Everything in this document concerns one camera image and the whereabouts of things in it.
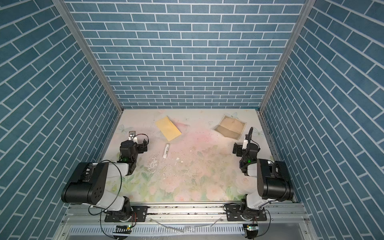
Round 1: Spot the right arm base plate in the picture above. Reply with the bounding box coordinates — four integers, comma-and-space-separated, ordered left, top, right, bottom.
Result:
223, 203, 267, 222

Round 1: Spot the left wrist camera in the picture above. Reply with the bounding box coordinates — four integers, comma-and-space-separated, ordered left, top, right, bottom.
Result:
128, 131, 138, 143

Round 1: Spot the left corner aluminium post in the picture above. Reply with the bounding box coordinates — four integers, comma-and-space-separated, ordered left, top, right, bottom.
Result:
52, 0, 124, 114

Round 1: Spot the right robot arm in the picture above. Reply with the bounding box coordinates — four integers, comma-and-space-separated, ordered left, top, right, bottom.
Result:
233, 143, 294, 214

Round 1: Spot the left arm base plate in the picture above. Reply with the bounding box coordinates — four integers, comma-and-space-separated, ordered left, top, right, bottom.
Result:
105, 206, 149, 223

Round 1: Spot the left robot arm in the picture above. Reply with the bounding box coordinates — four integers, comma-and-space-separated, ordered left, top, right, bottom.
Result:
61, 136, 149, 222

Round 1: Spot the corner aluminium post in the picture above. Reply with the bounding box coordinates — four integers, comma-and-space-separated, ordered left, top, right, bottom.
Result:
259, 0, 316, 113
52, 0, 124, 114

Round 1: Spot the right corner aluminium post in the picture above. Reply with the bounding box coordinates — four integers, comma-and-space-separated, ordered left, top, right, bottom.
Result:
259, 0, 316, 113

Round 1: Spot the yellow envelope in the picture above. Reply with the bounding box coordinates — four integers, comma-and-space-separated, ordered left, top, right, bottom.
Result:
155, 117, 182, 142

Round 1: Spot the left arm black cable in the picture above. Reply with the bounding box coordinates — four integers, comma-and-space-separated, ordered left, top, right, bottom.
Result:
87, 133, 150, 217

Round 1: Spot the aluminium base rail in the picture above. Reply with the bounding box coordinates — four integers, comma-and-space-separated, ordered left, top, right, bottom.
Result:
59, 202, 313, 226

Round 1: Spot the white slotted cable duct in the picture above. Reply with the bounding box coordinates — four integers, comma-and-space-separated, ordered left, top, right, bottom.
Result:
69, 224, 245, 237

